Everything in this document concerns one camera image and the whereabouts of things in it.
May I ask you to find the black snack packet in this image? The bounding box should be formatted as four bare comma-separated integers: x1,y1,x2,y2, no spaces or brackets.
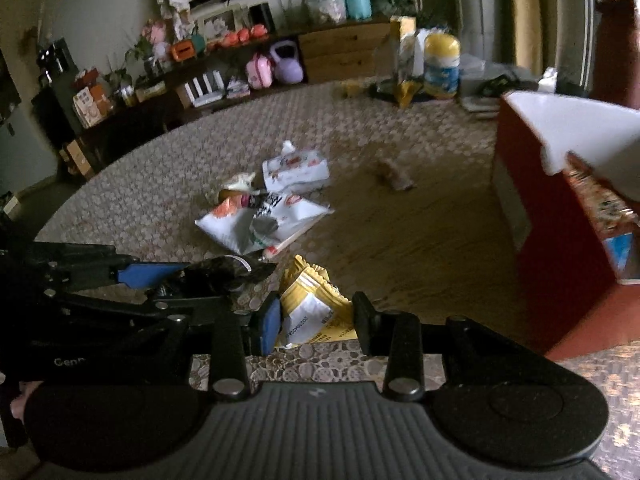
192,255,277,296

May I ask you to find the yellow white snack pouch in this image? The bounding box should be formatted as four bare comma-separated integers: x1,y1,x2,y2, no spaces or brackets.
278,255,357,348

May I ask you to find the blue cookie snack pack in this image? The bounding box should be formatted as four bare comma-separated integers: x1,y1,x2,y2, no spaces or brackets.
604,232,634,272

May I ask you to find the yellow red chip bag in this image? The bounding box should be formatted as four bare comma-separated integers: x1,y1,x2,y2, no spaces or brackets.
564,151,639,240

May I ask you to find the person left hand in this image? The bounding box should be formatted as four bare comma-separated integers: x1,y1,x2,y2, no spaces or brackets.
10,382,41,422

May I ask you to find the white silver snack bag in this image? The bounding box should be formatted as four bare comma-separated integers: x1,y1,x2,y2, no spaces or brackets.
194,193,333,256

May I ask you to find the beige wrapped bun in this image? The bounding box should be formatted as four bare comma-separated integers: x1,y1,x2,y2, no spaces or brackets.
218,172,260,203

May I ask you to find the small brown wrapper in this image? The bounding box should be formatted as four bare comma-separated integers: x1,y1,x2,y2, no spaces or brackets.
375,158,414,192

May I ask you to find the red white cardboard box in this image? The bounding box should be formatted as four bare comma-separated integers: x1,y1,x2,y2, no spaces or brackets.
491,91,639,361

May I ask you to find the pink small bag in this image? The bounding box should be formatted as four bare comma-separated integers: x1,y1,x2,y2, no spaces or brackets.
245,53,273,90

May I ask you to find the purple kettlebell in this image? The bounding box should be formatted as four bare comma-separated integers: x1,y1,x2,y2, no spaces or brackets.
269,40,304,84

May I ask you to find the orange tissue box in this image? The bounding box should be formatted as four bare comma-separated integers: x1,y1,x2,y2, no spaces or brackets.
170,39,196,63

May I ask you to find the yellow clear snack bag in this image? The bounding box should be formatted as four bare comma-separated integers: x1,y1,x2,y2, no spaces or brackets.
390,15,424,110

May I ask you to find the wooden drawer cabinet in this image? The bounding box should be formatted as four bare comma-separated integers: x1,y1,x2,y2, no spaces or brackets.
298,22,394,84

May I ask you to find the yellow lid wipes canister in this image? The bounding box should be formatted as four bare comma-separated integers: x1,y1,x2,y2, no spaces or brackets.
424,32,461,99

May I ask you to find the clear plastic bag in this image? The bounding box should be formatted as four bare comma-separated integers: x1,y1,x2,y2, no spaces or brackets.
304,0,347,25

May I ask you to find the brown thermos bottle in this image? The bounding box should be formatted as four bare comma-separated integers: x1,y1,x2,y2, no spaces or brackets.
590,0,639,110

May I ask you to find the picture frame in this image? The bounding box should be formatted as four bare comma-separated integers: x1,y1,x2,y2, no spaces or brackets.
195,4,244,42

